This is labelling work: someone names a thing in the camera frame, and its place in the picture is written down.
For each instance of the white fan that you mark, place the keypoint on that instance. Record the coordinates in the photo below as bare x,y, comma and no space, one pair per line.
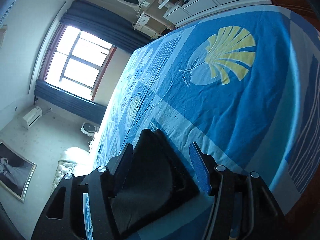
89,129

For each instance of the framed black white picture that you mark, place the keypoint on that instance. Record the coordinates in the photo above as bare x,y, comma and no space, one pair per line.
16,172

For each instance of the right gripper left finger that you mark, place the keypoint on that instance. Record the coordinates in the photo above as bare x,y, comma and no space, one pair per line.
63,216

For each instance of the window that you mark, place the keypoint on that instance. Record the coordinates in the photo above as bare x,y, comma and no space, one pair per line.
76,61

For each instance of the white TV cabinet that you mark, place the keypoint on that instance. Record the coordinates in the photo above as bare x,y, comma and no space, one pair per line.
180,15

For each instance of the cream dressing table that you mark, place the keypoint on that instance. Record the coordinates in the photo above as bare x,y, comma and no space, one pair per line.
151,21

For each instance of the blue patterned bed sheet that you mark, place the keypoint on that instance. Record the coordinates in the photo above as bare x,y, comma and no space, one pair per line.
243,85

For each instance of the white air conditioner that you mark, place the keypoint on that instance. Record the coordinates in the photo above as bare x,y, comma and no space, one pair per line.
32,117

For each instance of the dark blue right curtain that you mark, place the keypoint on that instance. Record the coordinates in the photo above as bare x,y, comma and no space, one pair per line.
79,106

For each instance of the tufted cream headboard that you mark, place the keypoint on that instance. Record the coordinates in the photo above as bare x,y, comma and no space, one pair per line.
74,160

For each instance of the dark blue curtain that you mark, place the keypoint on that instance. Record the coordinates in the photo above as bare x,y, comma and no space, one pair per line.
79,106
105,25

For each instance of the black pants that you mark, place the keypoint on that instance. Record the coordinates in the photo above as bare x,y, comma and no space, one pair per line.
157,184

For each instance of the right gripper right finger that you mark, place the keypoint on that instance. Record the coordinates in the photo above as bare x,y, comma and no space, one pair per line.
244,207

